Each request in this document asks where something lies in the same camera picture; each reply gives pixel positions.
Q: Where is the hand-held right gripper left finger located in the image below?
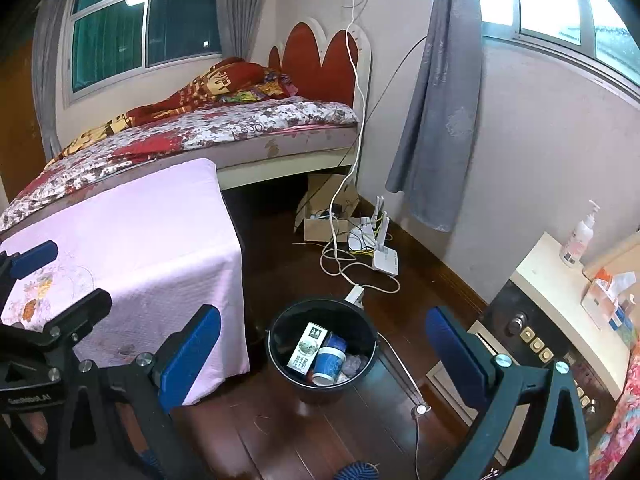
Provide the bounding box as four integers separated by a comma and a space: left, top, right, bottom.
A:
55, 304, 222, 480

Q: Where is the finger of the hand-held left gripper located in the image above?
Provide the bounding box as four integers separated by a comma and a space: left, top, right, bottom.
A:
0, 240, 60, 303
0, 287, 114, 357

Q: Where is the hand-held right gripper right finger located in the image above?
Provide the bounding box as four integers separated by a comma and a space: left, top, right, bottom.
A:
425, 305, 591, 480

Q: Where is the clear plastic bag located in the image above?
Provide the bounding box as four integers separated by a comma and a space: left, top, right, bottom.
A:
342, 352, 369, 377

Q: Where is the black plastic bucket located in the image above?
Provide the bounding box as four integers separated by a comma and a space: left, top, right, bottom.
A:
265, 296, 379, 406

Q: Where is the white milk carton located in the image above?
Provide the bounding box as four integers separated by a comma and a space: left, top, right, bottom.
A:
285, 321, 330, 375

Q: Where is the blue cup white rim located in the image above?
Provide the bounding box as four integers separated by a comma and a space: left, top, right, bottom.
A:
311, 346, 347, 387

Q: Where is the black safe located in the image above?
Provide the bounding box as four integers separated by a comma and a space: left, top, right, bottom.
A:
480, 280, 622, 437

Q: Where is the pink cloth covered table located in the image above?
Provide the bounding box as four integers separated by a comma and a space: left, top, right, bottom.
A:
0, 158, 251, 407

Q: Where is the flat white router box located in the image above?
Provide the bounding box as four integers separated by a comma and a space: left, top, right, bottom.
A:
372, 247, 400, 278

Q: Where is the white cabinet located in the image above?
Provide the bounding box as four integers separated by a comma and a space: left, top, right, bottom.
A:
427, 231, 640, 463

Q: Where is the brown wooden door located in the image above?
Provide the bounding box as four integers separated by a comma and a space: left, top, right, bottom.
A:
0, 45, 47, 197

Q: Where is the white router with antennas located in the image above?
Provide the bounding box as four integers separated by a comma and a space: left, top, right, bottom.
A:
347, 195, 394, 254

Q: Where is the blue striped slipper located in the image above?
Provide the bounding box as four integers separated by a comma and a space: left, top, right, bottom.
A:
334, 460, 382, 480

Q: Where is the tissue box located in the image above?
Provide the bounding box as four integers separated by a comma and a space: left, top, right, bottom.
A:
581, 267, 640, 332

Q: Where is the pump lotion bottle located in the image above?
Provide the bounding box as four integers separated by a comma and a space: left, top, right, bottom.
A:
559, 200, 602, 268

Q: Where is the red floral quilt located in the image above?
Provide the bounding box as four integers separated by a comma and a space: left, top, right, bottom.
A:
589, 355, 640, 480

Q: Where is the cardboard box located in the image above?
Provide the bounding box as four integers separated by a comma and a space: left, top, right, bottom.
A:
295, 174, 362, 244

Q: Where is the beige wooden board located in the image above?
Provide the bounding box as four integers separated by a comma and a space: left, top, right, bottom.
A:
582, 234, 640, 282

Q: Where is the bed with floral cover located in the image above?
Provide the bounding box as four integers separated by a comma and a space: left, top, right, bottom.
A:
0, 96, 361, 233

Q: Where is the red patterned blanket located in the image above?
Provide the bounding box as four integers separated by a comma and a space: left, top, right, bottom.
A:
47, 56, 281, 163

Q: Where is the tied grey curtain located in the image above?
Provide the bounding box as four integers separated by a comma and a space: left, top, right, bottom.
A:
385, 0, 485, 234

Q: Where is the colourful pillow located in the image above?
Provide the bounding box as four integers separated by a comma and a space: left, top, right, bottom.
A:
227, 69, 302, 106

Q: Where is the white bed red headboard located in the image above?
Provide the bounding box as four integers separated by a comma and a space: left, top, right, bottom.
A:
215, 16, 374, 192

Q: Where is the thin grey cable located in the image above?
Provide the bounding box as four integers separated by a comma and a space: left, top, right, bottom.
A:
377, 331, 434, 480

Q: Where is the white looped floor cable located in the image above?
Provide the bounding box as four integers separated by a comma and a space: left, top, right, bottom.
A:
319, 240, 402, 297

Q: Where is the large window white frame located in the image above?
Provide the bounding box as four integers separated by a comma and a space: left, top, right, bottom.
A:
62, 0, 224, 107

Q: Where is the white hanging cable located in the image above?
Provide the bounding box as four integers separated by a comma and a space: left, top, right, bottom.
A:
320, 0, 376, 262

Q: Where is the thin black cable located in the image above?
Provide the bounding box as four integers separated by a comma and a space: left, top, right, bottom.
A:
334, 35, 431, 172

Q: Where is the corner window white frame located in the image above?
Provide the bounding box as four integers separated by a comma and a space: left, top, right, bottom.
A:
479, 0, 640, 82

